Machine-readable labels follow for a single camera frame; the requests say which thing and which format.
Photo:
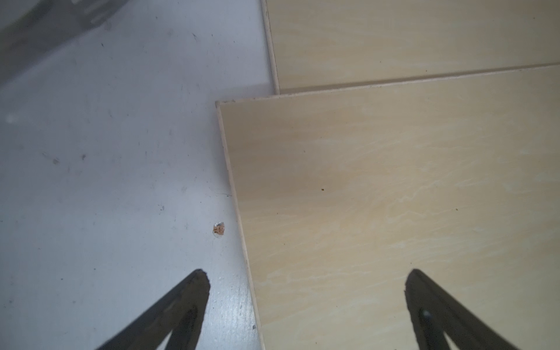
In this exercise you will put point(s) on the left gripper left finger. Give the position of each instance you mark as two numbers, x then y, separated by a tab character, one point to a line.
178	316

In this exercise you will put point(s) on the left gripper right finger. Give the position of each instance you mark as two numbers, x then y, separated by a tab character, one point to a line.
436	317

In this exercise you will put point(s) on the light plywood board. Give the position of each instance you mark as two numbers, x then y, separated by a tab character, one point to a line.
340	194
316	45

